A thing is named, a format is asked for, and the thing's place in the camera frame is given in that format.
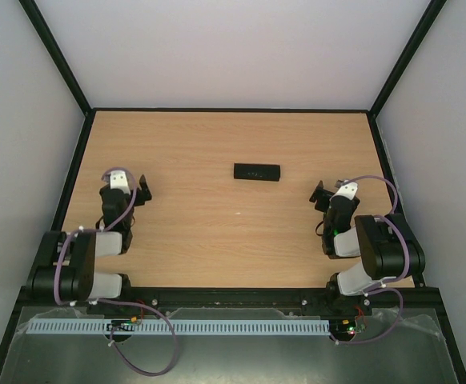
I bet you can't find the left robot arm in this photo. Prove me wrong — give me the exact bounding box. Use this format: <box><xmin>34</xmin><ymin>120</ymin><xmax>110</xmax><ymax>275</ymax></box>
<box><xmin>25</xmin><ymin>167</ymin><xmax>152</xmax><ymax>306</ymax></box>

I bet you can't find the metal plate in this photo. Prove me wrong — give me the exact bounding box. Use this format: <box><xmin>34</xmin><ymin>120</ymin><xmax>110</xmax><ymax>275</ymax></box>
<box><xmin>0</xmin><ymin>308</ymin><xmax>457</xmax><ymax>383</ymax></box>

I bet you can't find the black mounting rail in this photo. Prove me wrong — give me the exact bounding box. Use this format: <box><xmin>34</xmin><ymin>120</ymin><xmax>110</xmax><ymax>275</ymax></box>
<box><xmin>14</xmin><ymin>287</ymin><xmax>446</xmax><ymax>318</ymax></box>

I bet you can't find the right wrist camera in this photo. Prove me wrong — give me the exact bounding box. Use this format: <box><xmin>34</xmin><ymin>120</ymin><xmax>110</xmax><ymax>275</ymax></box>
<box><xmin>333</xmin><ymin>180</ymin><xmax>358</xmax><ymax>200</ymax></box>

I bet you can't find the black glasses case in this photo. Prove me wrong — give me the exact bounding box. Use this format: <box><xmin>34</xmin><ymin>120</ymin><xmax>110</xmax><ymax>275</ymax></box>
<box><xmin>233</xmin><ymin>163</ymin><xmax>281</xmax><ymax>182</ymax></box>

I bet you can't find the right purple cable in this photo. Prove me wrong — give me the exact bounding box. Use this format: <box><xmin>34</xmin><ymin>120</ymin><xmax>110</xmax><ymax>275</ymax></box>
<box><xmin>331</xmin><ymin>174</ymin><xmax>412</xmax><ymax>347</ymax></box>

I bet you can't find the purple cable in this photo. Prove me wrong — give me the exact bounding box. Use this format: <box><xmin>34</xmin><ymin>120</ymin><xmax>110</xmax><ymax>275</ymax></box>
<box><xmin>331</xmin><ymin>174</ymin><xmax>412</xmax><ymax>347</ymax></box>
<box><xmin>52</xmin><ymin>166</ymin><xmax>178</xmax><ymax>376</ymax></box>

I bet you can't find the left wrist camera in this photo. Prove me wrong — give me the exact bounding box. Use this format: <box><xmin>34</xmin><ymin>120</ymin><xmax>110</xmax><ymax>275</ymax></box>
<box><xmin>109</xmin><ymin>170</ymin><xmax>131</xmax><ymax>195</ymax></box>

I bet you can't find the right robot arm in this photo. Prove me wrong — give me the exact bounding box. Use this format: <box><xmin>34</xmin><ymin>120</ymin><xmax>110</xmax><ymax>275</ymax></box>
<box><xmin>309</xmin><ymin>175</ymin><xmax>425</xmax><ymax>314</ymax></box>

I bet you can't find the black aluminium frame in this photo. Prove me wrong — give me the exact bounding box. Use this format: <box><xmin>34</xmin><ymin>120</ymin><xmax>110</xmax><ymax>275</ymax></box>
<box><xmin>0</xmin><ymin>1</ymin><xmax>466</xmax><ymax>383</ymax></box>

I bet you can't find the light blue cable duct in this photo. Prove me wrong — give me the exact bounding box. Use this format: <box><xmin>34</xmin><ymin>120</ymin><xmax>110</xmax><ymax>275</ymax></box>
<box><xmin>26</xmin><ymin>318</ymin><xmax>330</xmax><ymax>336</ymax></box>

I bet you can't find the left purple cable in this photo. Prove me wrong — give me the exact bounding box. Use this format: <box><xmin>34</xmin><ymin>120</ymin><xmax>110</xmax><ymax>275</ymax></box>
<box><xmin>52</xmin><ymin>166</ymin><xmax>178</xmax><ymax>376</ymax></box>

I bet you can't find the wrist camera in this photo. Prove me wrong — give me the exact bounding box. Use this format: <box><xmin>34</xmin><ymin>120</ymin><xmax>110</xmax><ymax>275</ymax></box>
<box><xmin>333</xmin><ymin>180</ymin><xmax>358</xmax><ymax>200</ymax></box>
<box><xmin>109</xmin><ymin>170</ymin><xmax>131</xmax><ymax>195</ymax></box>

